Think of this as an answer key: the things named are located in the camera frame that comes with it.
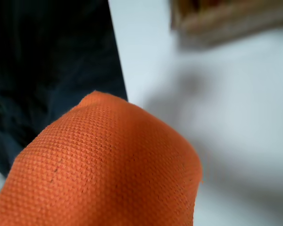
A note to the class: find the orange bean bag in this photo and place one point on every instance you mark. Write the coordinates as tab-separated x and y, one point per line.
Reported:
103	169

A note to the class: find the person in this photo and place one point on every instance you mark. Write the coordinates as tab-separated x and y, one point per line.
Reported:
49	58

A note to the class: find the cardboard box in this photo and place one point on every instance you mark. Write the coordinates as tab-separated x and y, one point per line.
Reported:
226	21

